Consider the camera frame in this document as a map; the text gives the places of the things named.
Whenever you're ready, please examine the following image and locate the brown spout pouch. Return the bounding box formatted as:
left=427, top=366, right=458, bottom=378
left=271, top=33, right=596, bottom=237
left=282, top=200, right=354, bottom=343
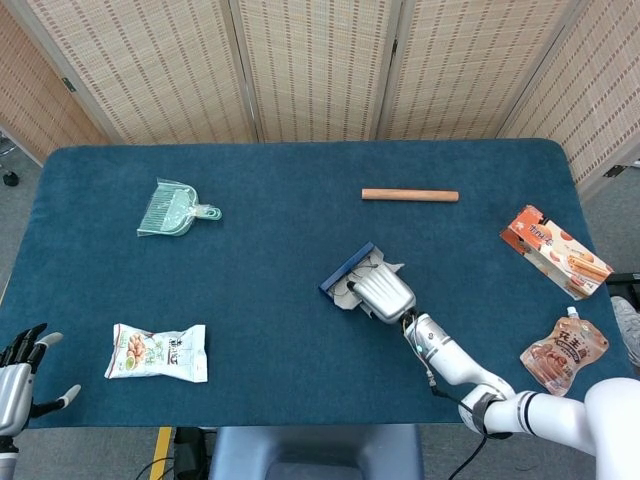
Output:
left=519, top=306, right=611, bottom=397

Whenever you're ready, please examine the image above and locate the white snack bag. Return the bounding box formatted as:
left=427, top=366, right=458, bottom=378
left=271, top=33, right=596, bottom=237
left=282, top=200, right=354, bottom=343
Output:
left=103, top=323, right=209, bottom=384

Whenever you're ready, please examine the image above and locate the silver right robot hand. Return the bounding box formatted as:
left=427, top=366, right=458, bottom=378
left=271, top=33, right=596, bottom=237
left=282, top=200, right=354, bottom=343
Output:
left=346, top=267, right=418, bottom=325

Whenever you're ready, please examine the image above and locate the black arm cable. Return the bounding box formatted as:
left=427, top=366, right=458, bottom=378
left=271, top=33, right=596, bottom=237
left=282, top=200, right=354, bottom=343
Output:
left=427, top=382, right=511, bottom=480

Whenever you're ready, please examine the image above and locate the green dustpan in plastic bag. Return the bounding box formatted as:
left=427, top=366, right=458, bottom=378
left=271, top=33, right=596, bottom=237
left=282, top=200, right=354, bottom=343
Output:
left=136, top=178, right=224, bottom=238

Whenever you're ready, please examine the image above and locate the blue velvet tablecloth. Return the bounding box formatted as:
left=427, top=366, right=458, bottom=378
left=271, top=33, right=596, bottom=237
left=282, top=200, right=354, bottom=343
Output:
left=0, top=138, right=634, bottom=430

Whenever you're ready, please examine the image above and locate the woven bamboo folding screen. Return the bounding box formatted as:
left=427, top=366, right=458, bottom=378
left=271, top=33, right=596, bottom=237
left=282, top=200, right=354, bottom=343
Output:
left=0, top=0, right=640, bottom=201

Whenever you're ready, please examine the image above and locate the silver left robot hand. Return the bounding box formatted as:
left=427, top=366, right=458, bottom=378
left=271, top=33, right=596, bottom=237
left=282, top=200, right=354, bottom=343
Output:
left=0, top=322, right=82, bottom=439

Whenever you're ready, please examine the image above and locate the orange object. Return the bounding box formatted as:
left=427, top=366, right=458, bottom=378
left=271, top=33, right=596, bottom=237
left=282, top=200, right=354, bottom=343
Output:
left=499, top=203, right=615, bottom=301

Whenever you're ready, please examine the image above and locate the blue and white box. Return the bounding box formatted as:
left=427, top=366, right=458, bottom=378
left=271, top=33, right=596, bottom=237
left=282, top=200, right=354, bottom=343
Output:
left=318, top=241, right=406, bottom=317

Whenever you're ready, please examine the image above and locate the grey-blue robot torso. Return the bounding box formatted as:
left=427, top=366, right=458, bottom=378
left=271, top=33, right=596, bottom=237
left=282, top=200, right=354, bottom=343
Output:
left=207, top=424, right=426, bottom=480

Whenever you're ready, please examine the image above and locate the wooden rolling pin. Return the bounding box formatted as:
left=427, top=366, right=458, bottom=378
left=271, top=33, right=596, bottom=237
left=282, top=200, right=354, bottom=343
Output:
left=361, top=187, right=460, bottom=205

